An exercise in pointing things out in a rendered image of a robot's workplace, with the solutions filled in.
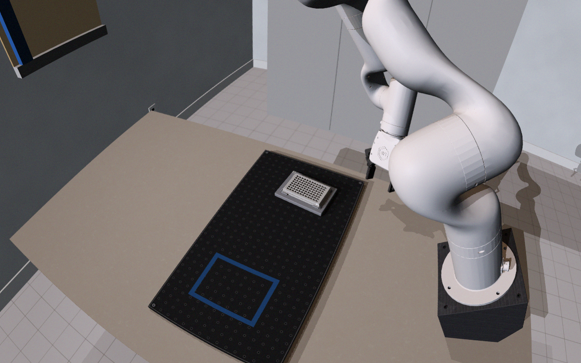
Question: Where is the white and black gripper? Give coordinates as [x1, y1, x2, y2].
[365, 130, 405, 179]

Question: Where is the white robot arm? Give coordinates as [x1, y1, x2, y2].
[298, 0, 523, 306]

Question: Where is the blue rectangular tape outline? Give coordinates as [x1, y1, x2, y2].
[188, 253, 280, 327]

